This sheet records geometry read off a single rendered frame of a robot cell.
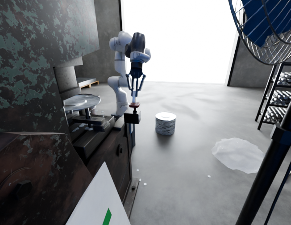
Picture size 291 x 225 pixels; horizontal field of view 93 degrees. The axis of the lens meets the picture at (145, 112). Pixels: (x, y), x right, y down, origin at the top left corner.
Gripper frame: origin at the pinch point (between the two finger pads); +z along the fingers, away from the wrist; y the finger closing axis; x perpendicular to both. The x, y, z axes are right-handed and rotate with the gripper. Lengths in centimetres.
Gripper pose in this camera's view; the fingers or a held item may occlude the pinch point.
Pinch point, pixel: (134, 97)
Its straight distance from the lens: 83.5
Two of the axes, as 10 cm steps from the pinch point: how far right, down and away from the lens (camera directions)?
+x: -1.7, -0.3, -9.9
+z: -0.8, 10.0, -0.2
